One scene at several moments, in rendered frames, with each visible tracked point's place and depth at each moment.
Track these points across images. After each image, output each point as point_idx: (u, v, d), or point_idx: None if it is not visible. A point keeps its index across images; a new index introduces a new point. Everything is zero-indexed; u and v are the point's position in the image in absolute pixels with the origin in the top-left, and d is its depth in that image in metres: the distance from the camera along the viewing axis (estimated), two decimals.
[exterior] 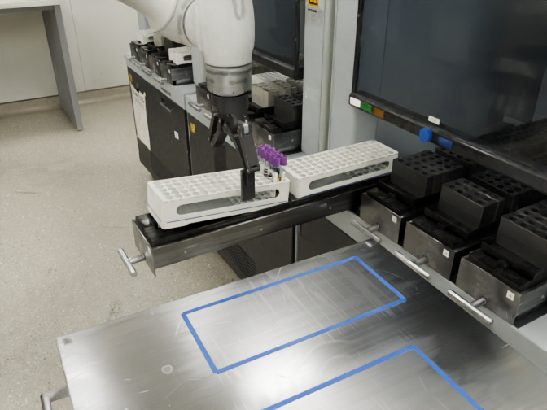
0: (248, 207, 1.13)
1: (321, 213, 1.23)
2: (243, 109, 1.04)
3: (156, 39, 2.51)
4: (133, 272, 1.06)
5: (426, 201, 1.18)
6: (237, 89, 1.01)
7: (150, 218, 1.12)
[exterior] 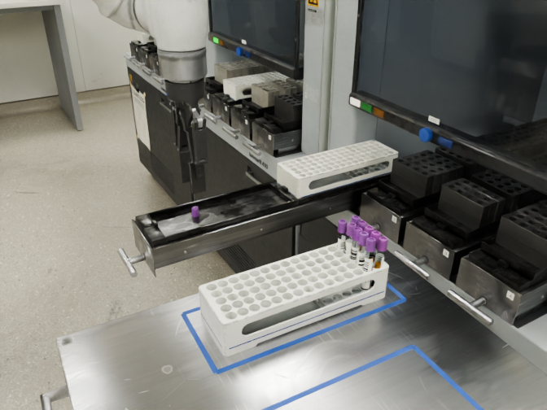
0: (335, 309, 0.84)
1: (321, 213, 1.23)
2: None
3: None
4: (133, 272, 1.06)
5: (426, 201, 1.18)
6: None
7: (150, 218, 1.12)
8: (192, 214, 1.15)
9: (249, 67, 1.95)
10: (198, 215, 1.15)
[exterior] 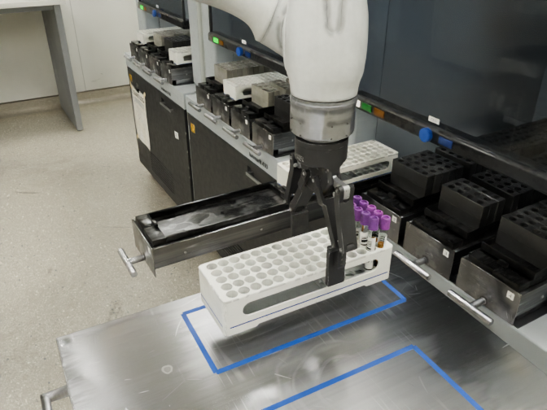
0: (339, 290, 0.82)
1: (321, 213, 1.23)
2: (342, 160, 0.73)
3: (156, 39, 2.51)
4: (133, 272, 1.06)
5: (426, 201, 1.18)
6: (337, 134, 0.69)
7: (150, 218, 1.12)
8: None
9: (249, 67, 1.95)
10: None
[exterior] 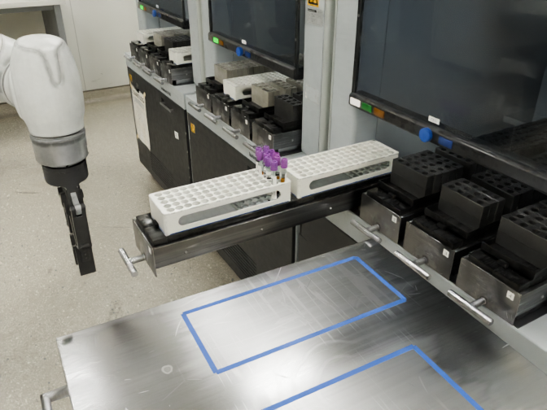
0: (251, 211, 1.14)
1: (322, 213, 1.23)
2: None
3: (156, 39, 2.51)
4: (134, 272, 1.06)
5: (426, 201, 1.18)
6: None
7: (151, 218, 1.12)
8: None
9: (249, 67, 1.95)
10: None
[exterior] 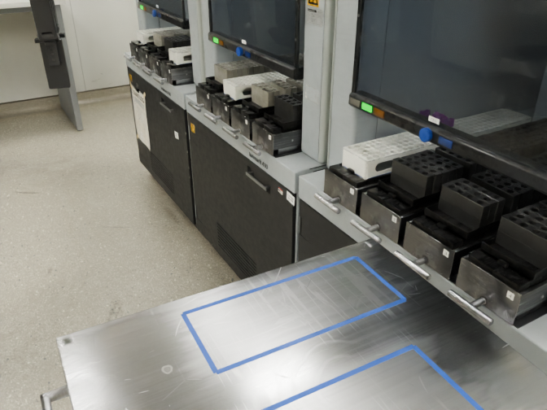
0: None
1: None
2: None
3: (156, 39, 2.51)
4: (339, 210, 1.28)
5: (426, 201, 1.18)
6: None
7: (343, 167, 1.34)
8: None
9: (249, 67, 1.95)
10: None
